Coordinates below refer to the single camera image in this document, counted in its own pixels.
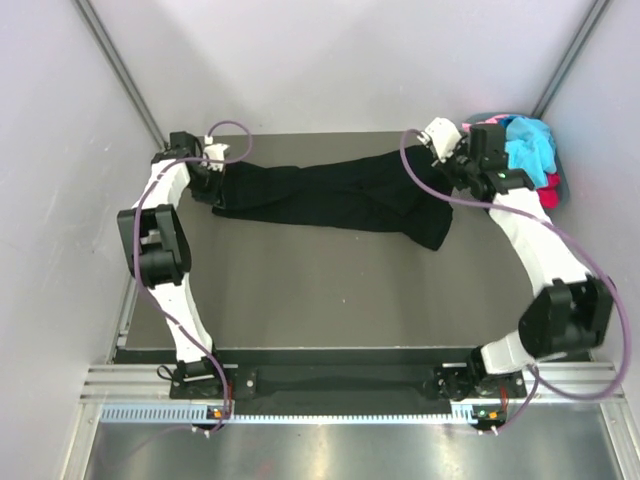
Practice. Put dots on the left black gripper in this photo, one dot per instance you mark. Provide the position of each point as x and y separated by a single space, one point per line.
215 193

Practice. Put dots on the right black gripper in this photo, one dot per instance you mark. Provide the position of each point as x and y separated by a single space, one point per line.
445 167

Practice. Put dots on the black t shirt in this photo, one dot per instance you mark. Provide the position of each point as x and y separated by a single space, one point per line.
374 194

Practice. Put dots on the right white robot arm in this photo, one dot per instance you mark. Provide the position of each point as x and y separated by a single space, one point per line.
572 303

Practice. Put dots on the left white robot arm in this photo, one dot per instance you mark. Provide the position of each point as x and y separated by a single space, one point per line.
160 261

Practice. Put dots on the pink t shirt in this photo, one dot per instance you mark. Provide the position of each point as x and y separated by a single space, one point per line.
499 119

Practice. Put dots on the light cyan t shirt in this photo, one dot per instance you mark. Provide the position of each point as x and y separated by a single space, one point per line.
530 147

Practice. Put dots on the red t shirt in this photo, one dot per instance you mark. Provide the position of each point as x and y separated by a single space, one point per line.
549 195

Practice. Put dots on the blue-grey laundry basket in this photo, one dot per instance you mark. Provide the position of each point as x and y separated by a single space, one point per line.
477 118

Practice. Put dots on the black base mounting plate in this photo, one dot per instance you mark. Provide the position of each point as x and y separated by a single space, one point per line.
423 381

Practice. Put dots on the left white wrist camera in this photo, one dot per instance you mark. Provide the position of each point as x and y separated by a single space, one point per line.
214 154

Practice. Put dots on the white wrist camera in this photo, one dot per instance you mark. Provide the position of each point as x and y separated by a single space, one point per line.
441 136
214 154

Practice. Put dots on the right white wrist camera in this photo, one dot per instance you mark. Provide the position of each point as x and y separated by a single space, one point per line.
441 136

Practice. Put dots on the left aluminium corner post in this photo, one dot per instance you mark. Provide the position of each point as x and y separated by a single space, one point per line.
92 20

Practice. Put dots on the aluminium corner post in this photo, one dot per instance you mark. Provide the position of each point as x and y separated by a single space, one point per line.
587 26
92 20

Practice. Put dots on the right aluminium corner post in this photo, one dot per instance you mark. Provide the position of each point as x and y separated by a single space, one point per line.
587 26

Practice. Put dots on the grey slotted cable duct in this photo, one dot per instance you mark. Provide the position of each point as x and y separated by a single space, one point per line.
209 413

